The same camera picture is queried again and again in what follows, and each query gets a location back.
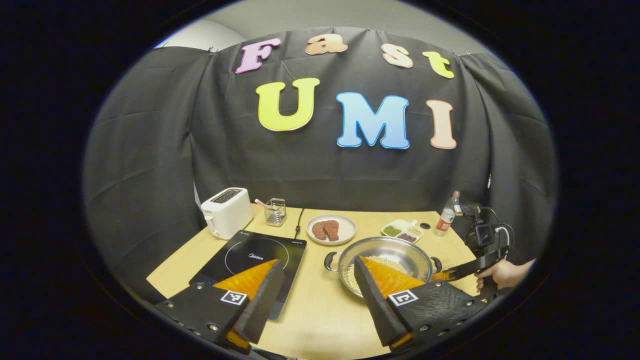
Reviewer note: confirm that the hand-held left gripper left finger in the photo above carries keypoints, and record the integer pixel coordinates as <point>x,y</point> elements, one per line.
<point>265,305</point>

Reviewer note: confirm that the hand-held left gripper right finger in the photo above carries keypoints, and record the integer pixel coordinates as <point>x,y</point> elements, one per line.
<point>372,305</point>

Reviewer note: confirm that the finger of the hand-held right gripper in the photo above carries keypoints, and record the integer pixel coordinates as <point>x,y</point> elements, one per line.
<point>470,267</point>

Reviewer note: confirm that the pile of yellow soybeans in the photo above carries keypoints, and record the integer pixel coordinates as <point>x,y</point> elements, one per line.
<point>390,262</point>

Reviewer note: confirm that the black induction cooktop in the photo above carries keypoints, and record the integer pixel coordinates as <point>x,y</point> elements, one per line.
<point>250,250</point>

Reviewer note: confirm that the stainless steel pot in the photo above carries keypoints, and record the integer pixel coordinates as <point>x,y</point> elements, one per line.
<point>395,252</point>

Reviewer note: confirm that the clear plastic water bottle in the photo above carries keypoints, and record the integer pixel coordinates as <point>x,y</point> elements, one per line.
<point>446,217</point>

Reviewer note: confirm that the small pale beans heap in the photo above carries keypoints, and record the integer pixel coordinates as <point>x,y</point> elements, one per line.
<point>415,231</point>

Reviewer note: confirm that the dark red beans heap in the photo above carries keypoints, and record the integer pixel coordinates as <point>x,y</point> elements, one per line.
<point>407,237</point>

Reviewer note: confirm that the green mung beans heap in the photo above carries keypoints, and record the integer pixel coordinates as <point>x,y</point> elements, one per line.
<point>392,231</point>

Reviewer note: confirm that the white divided dish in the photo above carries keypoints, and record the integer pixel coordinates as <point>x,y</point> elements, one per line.
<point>402,224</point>

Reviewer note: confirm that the white round plate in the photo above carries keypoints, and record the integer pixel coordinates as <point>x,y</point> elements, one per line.
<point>346,227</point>

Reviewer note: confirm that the raw red meat slice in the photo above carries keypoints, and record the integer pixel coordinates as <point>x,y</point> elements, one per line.
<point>319,231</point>
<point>332,230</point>

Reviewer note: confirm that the white toaster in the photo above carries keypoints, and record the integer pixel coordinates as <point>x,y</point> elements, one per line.
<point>227,215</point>

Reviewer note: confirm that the pink stick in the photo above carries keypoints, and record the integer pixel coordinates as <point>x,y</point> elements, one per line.
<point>260,202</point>

